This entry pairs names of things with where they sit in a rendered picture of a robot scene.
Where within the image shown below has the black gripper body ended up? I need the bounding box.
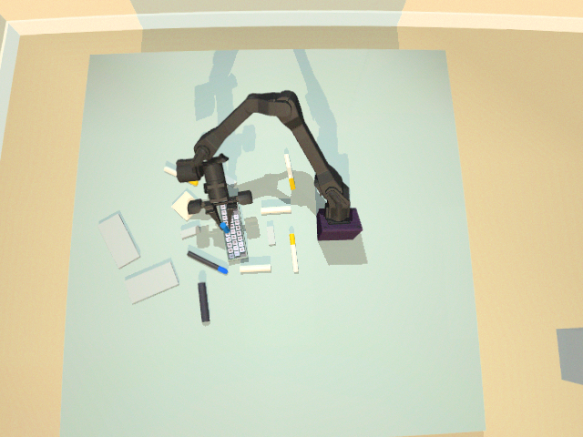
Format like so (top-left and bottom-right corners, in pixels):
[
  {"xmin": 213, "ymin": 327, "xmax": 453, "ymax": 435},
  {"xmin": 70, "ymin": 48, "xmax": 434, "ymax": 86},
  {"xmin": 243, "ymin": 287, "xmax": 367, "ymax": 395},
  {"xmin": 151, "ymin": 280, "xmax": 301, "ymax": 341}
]
[{"xmin": 187, "ymin": 178, "xmax": 253, "ymax": 215}]

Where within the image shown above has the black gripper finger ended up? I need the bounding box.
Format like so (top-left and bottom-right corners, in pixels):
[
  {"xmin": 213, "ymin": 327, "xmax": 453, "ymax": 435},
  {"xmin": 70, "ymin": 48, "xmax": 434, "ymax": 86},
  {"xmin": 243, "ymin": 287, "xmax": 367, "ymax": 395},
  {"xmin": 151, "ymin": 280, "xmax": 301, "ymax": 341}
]
[
  {"xmin": 227, "ymin": 204, "xmax": 237, "ymax": 229},
  {"xmin": 205, "ymin": 206, "xmax": 223, "ymax": 230}
]

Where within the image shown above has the white stylus with yellow cap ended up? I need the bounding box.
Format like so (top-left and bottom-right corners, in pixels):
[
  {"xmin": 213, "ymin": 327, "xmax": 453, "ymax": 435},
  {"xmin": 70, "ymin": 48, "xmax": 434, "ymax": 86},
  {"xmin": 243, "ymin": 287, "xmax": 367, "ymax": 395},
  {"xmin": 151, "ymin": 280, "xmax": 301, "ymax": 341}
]
[
  {"xmin": 290, "ymin": 234, "xmax": 299, "ymax": 272},
  {"xmin": 164, "ymin": 167, "xmax": 199, "ymax": 186},
  {"xmin": 284, "ymin": 154, "xmax": 295, "ymax": 190}
]

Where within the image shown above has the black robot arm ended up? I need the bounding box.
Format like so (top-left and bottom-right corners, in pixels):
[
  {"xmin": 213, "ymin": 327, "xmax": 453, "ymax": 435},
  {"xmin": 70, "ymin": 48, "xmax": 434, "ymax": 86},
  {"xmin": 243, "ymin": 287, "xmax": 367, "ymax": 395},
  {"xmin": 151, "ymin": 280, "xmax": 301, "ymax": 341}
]
[{"xmin": 176, "ymin": 90, "xmax": 351, "ymax": 225}]

